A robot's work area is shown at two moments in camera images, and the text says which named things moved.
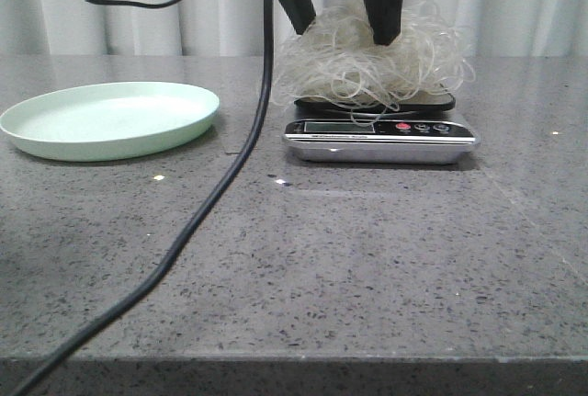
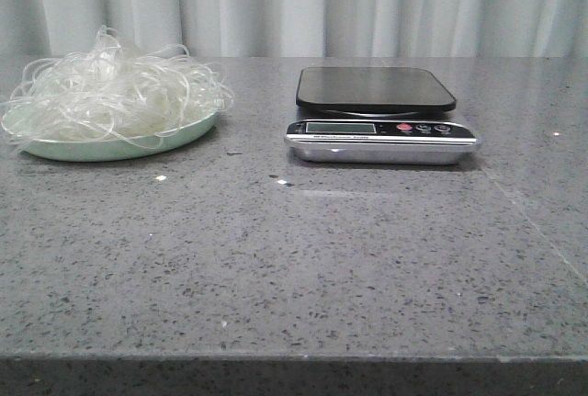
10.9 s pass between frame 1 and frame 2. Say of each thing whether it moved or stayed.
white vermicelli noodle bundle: moved
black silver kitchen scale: stayed
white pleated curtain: stayed
